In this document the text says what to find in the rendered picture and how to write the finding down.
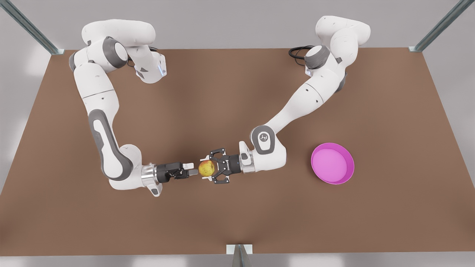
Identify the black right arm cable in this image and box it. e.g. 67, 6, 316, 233
127, 46, 159, 69

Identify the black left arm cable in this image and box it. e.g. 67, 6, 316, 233
288, 45, 317, 68

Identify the silver frame post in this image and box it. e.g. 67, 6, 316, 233
0, 0, 65, 56
408, 0, 475, 53
226, 244, 253, 267

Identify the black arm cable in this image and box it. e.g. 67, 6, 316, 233
127, 46, 159, 69
288, 45, 317, 68

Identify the pink round bowl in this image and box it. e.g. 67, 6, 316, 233
311, 142, 355, 185

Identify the yellow-red apple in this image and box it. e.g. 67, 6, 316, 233
198, 160, 216, 178

